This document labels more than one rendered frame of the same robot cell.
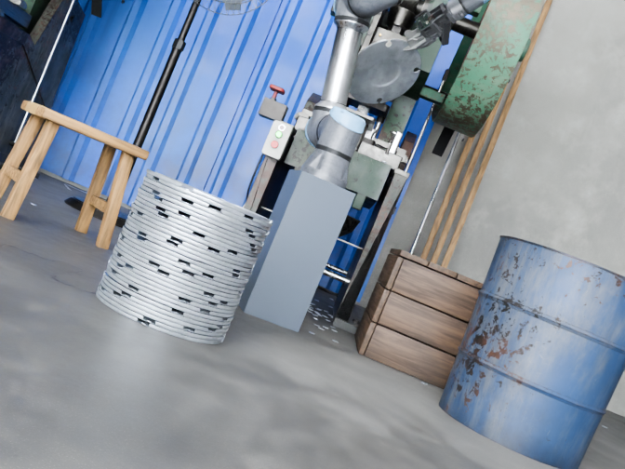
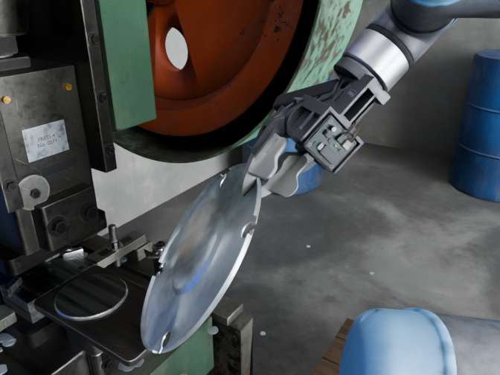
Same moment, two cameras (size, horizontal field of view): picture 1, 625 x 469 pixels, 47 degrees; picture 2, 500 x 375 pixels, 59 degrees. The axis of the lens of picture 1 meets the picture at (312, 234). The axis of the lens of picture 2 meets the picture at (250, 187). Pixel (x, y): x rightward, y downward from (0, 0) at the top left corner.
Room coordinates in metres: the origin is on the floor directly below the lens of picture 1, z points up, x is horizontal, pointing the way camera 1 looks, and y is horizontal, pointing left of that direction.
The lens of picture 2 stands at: (2.31, 0.40, 1.29)
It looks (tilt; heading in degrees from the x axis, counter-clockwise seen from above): 25 degrees down; 301
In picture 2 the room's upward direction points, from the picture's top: straight up
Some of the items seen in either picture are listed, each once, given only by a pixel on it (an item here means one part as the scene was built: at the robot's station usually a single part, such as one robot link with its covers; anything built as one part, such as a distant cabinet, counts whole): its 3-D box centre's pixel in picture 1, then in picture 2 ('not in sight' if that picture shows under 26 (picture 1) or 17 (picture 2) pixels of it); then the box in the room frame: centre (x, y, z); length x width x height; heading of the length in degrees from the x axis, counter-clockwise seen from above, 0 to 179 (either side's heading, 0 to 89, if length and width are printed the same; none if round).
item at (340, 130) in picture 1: (341, 131); not in sight; (2.21, 0.04, 0.62); 0.13 x 0.12 x 0.14; 21
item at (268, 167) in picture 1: (271, 176); not in sight; (3.16, 0.27, 0.45); 0.92 x 0.12 x 0.90; 178
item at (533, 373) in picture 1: (541, 350); not in sight; (1.88, -0.67, 0.24); 0.42 x 0.42 x 0.48
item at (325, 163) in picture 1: (327, 166); not in sight; (2.20, 0.04, 0.50); 0.15 x 0.15 x 0.10
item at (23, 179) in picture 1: (66, 175); not in sight; (2.20, 0.77, 0.16); 0.34 x 0.24 x 0.34; 128
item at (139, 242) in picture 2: (392, 145); (117, 243); (3.00, -0.16, 0.76); 0.17 x 0.06 x 0.10; 88
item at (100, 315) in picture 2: (352, 132); (114, 333); (2.83, 0.01, 0.72); 0.25 x 0.14 x 0.14; 178
